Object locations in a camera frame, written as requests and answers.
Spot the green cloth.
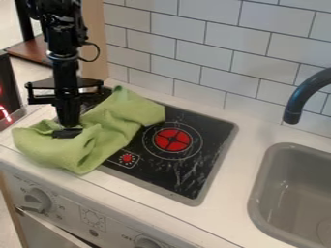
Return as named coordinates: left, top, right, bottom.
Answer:
left=10, top=84, right=168, bottom=176

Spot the tap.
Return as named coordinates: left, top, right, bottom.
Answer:
left=282, top=66, right=331, bottom=126

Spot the wooden board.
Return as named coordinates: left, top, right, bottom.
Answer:
left=78, top=0, right=110, bottom=81

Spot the toy sink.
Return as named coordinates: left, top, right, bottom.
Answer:
left=247, top=141, right=331, bottom=248

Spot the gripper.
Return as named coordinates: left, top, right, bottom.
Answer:
left=23, top=55, right=106, bottom=140

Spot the black box with red light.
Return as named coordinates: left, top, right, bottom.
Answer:
left=0, top=50, right=29, bottom=132

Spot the brown wooden table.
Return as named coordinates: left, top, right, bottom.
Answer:
left=5, top=34, right=59, bottom=68

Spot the toy stove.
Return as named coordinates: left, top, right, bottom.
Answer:
left=78, top=86, right=241, bottom=207

